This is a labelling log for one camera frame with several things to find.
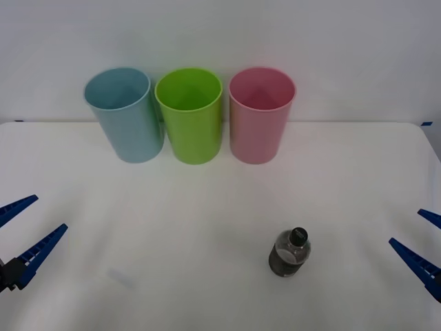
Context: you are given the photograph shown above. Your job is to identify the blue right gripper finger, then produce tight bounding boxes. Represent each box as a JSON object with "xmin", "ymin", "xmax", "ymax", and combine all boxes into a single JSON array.
[
  {"xmin": 388, "ymin": 237, "xmax": 441, "ymax": 305},
  {"xmin": 417, "ymin": 208, "xmax": 441, "ymax": 230}
]

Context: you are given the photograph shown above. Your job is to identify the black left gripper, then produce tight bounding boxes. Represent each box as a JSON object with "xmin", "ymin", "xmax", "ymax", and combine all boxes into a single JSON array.
[{"xmin": 0, "ymin": 194, "xmax": 69, "ymax": 294}]

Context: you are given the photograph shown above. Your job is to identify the small dark plastic bottle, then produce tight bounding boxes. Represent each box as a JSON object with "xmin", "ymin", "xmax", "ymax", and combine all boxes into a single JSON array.
[{"xmin": 267, "ymin": 226, "xmax": 314, "ymax": 279}]

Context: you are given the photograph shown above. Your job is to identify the pale blue plastic bin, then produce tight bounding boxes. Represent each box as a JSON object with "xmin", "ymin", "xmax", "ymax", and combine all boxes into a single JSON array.
[{"xmin": 83, "ymin": 67, "xmax": 165, "ymax": 164}]

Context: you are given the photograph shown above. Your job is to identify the green plastic bin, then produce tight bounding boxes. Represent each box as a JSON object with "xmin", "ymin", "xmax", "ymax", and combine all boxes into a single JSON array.
[{"xmin": 154, "ymin": 67, "xmax": 224, "ymax": 166}]

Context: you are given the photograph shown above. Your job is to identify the pink plastic bin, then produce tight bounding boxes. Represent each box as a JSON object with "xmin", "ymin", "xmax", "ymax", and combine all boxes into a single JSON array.
[{"xmin": 227, "ymin": 66, "xmax": 297, "ymax": 165}]

